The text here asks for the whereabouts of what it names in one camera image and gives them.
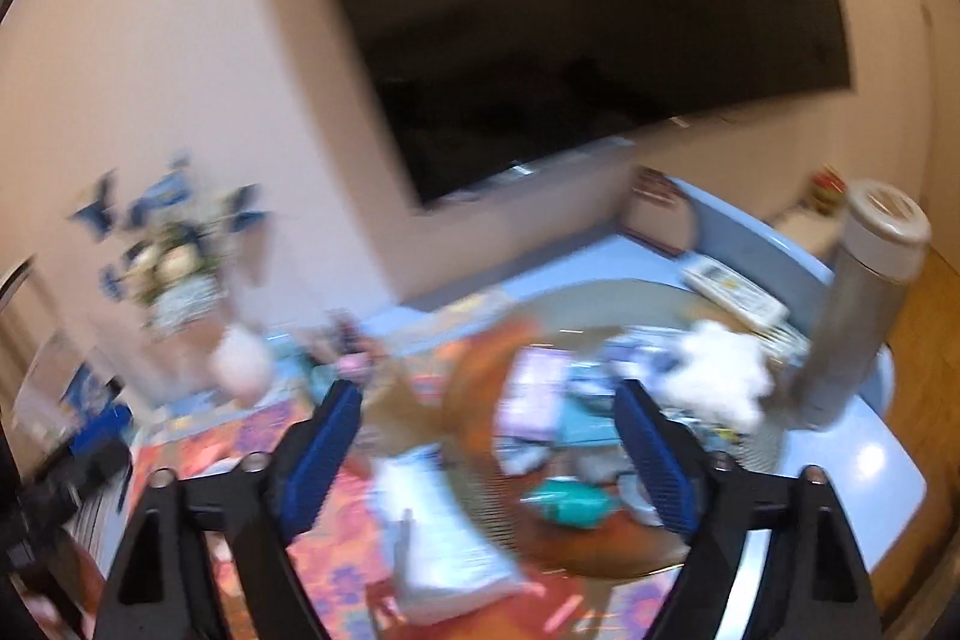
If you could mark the beige pen holder cup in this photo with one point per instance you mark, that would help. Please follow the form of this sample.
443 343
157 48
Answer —
390 412

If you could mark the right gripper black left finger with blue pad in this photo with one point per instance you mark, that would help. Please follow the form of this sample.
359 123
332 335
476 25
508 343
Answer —
161 583

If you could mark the grey thermos bottle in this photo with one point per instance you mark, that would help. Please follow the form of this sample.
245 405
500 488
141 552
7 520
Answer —
882 248

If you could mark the white remote control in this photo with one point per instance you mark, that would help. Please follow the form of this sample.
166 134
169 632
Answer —
741 298

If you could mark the blue white flower bouquet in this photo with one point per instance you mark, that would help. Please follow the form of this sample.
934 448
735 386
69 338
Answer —
178 238

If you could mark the blue tissue pack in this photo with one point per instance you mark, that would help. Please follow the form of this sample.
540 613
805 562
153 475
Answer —
442 566

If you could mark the round woven basket tray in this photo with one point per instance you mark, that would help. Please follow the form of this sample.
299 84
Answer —
577 317

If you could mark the white beige plush toy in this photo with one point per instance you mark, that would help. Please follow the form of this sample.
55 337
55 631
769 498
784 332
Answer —
721 377

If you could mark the white ribbed vase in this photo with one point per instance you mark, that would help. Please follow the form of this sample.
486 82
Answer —
242 365

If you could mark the brown small handbag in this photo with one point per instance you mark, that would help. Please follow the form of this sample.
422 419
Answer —
658 213

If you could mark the orange floral table mat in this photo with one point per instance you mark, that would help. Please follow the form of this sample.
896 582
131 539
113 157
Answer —
346 563

